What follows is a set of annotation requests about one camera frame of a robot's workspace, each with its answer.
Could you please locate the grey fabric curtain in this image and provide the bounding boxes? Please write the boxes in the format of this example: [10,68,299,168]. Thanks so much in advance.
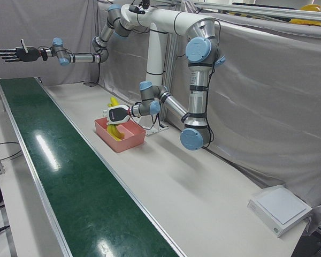
[0,0,104,84]
[96,0,321,238]

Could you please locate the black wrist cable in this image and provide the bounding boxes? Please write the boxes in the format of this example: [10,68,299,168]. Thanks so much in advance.
[144,112,163,131]

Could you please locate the black camera on torso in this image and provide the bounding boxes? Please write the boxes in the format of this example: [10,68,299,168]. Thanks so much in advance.
[128,0,151,14]

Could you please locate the pink plastic basket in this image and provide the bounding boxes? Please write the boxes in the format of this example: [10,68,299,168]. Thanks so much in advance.
[94,118,147,154]

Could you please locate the flat white box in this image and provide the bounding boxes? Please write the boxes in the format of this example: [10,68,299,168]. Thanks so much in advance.
[247,186,313,238]

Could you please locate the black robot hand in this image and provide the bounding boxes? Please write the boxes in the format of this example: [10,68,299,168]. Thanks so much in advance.
[0,39,42,64]

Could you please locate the black floor cable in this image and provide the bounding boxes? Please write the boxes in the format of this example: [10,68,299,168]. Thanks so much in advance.
[0,141,22,162]

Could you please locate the aluminium column behind torso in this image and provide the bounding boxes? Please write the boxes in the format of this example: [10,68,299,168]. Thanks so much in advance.
[159,32,178,126]

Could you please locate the green conveyor belt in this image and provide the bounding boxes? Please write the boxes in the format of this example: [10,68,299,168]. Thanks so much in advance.
[0,77,188,257]

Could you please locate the yellow banana bunch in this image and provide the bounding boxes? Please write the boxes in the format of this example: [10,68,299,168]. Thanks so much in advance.
[106,96,125,142]

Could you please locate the white robot torso stand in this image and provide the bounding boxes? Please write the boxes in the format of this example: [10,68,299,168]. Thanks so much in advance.
[120,4,215,137]

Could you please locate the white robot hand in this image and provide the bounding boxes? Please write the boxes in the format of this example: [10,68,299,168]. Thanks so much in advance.
[101,105,131,126]

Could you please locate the aluminium overhead beam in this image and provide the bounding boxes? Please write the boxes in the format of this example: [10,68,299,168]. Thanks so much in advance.
[191,2,321,22]

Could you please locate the yellow hard hat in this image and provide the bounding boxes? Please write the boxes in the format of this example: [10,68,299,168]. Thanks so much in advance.
[299,4,321,13]
[288,18,321,27]

